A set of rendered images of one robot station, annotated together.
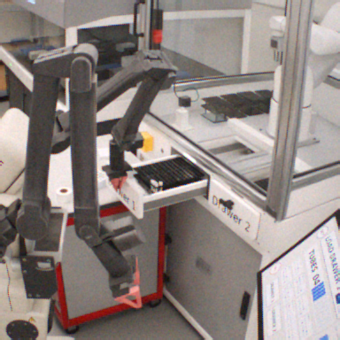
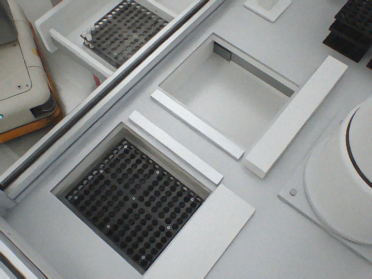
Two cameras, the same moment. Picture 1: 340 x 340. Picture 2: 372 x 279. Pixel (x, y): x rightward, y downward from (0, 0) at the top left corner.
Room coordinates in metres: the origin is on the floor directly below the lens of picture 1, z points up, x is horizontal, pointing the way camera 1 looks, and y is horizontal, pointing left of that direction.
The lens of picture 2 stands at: (1.73, -0.66, 1.64)
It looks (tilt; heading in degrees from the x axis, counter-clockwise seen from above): 63 degrees down; 72
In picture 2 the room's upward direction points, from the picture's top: straight up
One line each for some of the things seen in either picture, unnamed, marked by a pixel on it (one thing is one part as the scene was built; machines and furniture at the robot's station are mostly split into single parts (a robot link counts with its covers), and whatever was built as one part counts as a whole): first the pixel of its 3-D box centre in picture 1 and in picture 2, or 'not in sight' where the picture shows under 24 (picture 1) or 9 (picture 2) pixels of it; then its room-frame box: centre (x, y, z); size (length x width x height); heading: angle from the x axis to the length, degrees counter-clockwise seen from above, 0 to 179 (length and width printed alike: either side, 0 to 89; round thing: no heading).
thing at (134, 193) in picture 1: (123, 188); not in sight; (1.71, 0.18, 0.87); 0.29 x 0.02 x 0.11; 32
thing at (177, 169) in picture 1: (168, 178); not in sight; (1.82, 0.01, 0.87); 0.22 x 0.18 x 0.06; 122
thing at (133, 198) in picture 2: not in sight; (135, 202); (1.71, -0.40, 0.87); 0.22 x 0.18 x 0.06; 122
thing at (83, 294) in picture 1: (86, 236); not in sight; (2.05, 0.41, 0.38); 0.62 x 0.58 x 0.76; 32
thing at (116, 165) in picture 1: (117, 162); not in sight; (1.67, 0.19, 1.01); 0.10 x 0.07 x 0.07; 122
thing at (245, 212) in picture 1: (233, 208); not in sight; (1.60, -0.24, 0.87); 0.29 x 0.02 x 0.11; 32
